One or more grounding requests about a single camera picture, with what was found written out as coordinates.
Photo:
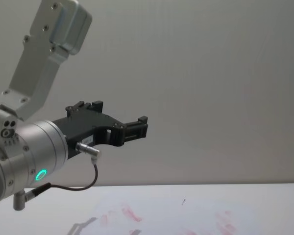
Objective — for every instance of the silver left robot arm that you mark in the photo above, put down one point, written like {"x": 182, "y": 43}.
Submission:
{"x": 39, "y": 147}

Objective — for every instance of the white table cloth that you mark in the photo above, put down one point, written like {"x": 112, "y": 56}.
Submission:
{"x": 210, "y": 215}

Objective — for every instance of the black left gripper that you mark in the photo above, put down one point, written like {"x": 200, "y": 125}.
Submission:
{"x": 88, "y": 127}

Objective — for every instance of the plain pale wall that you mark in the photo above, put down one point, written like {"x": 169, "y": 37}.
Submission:
{"x": 198, "y": 73}

